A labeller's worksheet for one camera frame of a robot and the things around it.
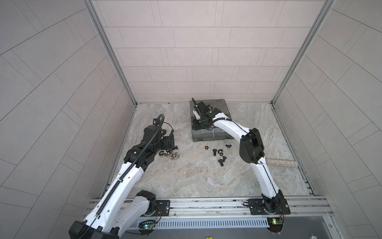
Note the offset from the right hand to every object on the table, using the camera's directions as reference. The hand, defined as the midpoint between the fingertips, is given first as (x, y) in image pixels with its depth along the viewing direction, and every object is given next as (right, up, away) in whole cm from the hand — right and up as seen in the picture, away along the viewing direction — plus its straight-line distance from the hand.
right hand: (194, 126), depth 95 cm
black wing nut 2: (+21, -12, -3) cm, 25 cm away
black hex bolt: (+12, -15, -5) cm, 20 cm away
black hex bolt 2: (+16, -20, -8) cm, 27 cm away
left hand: (-13, -3, -19) cm, 23 cm away
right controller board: (+38, -43, -27) cm, 64 cm away
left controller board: (-20, -42, -31) cm, 56 cm away
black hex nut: (+8, -13, -3) cm, 16 cm away
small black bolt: (+18, -18, -8) cm, 27 cm away
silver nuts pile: (-13, -17, -7) cm, 22 cm away
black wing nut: (+16, -15, -4) cm, 22 cm away
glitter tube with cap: (+50, -20, -12) cm, 55 cm away
